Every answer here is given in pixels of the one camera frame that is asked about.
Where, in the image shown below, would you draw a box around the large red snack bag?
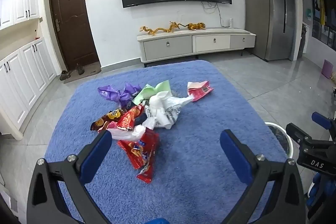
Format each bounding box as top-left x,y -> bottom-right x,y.
117,130 -> 160,184

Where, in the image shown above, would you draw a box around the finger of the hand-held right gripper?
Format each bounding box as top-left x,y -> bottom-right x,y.
311,112 -> 336,136
285,123 -> 313,147

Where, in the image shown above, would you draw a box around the brown door mat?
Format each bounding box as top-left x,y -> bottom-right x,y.
63,61 -> 102,84

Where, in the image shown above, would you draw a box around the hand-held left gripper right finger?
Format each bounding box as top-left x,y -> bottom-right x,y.
220,129 -> 308,224

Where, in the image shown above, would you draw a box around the white plastic bag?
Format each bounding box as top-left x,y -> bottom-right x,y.
143,91 -> 195,130

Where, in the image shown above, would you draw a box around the brown snack wrapper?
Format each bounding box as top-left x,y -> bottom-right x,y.
91,108 -> 127,133

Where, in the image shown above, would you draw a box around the brown door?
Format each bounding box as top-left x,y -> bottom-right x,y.
49,0 -> 100,72

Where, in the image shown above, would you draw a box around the dark glass window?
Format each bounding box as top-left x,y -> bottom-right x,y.
310,0 -> 336,49

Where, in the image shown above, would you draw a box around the grey refrigerator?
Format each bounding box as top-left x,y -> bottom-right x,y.
241,0 -> 295,62

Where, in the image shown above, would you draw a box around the long golden dragon figurine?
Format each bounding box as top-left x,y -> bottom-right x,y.
140,21 -> 185,37

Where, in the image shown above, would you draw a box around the small red snack wrapper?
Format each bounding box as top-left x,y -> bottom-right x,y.
115,105 -> 145,131

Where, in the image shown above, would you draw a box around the short golden dragon figurine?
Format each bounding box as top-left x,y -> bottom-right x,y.
187,22 -> 207,31

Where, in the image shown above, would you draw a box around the white trash bin black liner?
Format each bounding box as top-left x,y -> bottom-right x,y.
264,122 -> 295,162

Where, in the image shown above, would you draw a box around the yellow hanging garment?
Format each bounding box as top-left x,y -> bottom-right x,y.
318,0 -> 326,25

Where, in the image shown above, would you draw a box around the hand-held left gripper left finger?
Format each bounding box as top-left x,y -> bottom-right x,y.
26,130 -> 113,224

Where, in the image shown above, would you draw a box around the white base cabinets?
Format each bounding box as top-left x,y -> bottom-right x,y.
0,39 -> 57,141

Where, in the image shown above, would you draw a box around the purple bucket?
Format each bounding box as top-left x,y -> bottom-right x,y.
322,59 -> 334,79

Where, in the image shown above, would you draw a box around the green paper wrapper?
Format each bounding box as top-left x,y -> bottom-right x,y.
132,80 -> 173,105

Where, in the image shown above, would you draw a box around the person's right hand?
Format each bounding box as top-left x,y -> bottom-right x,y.
307,173 -> 336,207

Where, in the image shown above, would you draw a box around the pink red packet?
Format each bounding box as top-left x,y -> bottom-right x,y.
187,80 -> 214,102

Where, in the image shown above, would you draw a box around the purple wrapper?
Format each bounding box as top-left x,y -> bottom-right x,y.
98,83 -> 142,108

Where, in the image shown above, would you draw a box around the white grey television stand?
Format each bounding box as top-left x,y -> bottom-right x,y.
136,28 -> 256,68

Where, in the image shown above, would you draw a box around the white pink plastic wrapper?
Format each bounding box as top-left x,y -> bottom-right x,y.
106,122 -> 146,141

